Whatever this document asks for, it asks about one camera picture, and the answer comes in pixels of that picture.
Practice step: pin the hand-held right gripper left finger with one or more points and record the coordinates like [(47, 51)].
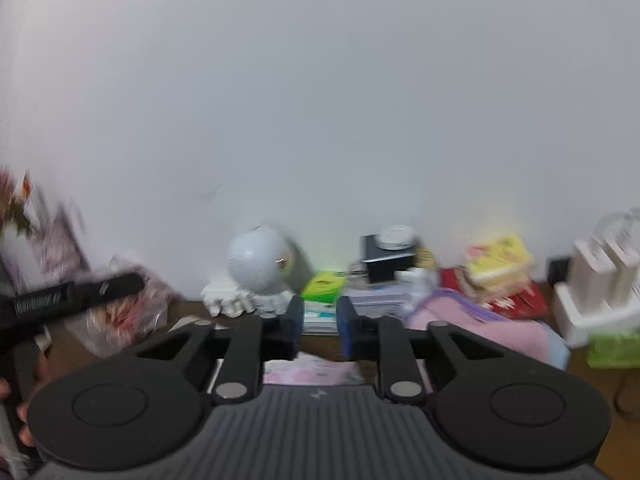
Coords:
[(295, 321)]

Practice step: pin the pink floral garment white ruffle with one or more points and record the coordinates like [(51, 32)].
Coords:
[(312, 372)]

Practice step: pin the white round speaker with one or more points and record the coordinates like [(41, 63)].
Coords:
[(257, 260)]

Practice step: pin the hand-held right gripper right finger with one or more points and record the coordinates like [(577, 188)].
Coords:
[(344, 326)]

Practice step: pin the yellow snack packet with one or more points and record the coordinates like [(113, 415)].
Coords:
[(500, 256)]

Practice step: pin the white round tin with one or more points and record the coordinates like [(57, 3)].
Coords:
[(397, 237)]

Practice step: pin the pink folded cloth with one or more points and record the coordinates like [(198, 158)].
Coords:
[(485, 330)]

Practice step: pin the person's left hand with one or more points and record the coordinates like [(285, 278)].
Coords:
[(26, 425)]

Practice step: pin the floral printed packet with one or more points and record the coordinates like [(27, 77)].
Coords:
[(30, 230)]

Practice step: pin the black box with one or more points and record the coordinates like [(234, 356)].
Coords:
[(387, 262)]

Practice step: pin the clear plastic bag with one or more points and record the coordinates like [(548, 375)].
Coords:
[(122, 317)]

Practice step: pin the stack of papers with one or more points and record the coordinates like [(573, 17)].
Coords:
[(360, 305)]

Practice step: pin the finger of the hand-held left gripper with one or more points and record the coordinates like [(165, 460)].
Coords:
[(112, 287)]

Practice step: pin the red box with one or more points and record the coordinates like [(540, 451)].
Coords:
[(510, 302)]

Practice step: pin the green printed box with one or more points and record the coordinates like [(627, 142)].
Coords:
[(325, 286)]

